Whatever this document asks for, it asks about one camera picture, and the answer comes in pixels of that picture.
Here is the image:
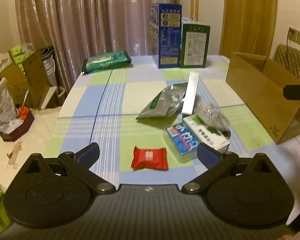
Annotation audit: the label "green white spray box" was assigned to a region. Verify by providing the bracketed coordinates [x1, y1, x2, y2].
[183, 114, 230, 153]

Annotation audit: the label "blue floss pick box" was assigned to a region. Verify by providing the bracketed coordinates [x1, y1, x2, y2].
[163, 122, 200, 163]

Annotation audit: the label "clear plastic packaging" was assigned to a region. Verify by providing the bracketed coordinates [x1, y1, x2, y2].
[194, 102, 231, 139]

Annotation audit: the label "red snack packet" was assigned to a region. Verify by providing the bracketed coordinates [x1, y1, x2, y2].
[131, 146, 168, 171]

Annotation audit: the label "long white medicine box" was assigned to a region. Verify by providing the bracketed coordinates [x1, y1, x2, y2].
[181, 72, 199, 116]

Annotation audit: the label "silver foil pouch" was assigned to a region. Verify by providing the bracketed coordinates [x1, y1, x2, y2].
[136, 83, 187, 120]

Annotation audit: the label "quilted chair cover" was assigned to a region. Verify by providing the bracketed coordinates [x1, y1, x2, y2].
[273, 43, 300, 80]

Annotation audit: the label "dark brown tray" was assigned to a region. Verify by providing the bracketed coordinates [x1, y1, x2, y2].
[0, 111, 34, 142]

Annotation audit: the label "tablecloth checked pastel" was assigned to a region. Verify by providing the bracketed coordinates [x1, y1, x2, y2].
[44, 55, 300, 219]

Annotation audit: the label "white crumpled plastic bag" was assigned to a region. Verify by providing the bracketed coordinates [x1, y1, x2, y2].
[0, 77, 23, 134]

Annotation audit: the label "wooden door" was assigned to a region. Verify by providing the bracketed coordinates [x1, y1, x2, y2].
[219, 0, 277, 58]

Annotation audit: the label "brown cardboard box on floor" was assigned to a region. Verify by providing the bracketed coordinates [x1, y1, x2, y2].
[0, 51, 51, 109]

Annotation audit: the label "green wet wipes pack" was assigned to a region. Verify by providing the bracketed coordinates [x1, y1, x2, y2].
[81, 50, 132, 74]

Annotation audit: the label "green carton with label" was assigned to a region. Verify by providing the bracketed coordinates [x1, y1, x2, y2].
[179, 22, 211, 68]

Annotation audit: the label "beige curtain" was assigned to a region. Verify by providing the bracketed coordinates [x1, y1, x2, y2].
[15, 0, 179, 90]

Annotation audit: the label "tall blue carton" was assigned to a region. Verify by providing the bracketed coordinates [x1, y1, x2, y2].
[149, 3, 182, 68]

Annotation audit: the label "wall socket with plug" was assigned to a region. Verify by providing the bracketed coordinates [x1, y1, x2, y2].
[286, 26, 300, 67]

